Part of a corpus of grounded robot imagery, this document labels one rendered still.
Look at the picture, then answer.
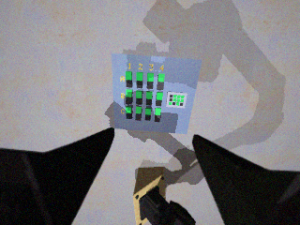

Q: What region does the light blue switch panel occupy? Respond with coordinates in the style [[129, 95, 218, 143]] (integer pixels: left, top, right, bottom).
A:
[[112, 53, 203, 134]]

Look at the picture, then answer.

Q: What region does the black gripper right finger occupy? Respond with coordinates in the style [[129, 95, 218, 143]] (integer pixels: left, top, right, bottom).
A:
[[192, 134, 300, 225]]

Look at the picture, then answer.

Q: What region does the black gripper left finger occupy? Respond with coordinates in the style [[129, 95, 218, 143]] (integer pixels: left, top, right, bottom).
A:
[[0, 127, 114, 225]]

